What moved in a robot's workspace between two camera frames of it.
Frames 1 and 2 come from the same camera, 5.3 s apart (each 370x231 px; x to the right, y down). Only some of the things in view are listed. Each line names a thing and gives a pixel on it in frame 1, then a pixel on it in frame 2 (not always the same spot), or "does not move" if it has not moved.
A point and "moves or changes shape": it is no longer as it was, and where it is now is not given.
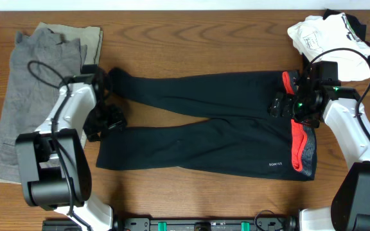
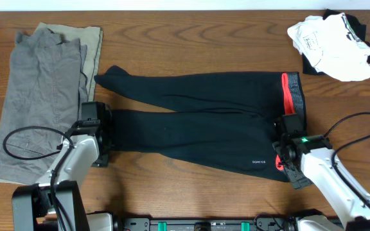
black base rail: (182, 224) does not move
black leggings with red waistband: (273, 147) moves or changes shape
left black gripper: (119, 119) → (104, 158)
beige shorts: (90, 36) does not move
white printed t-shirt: (333, 39) does not move
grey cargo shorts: (38, 65) does not move
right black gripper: (286, 110) → (297, 180)
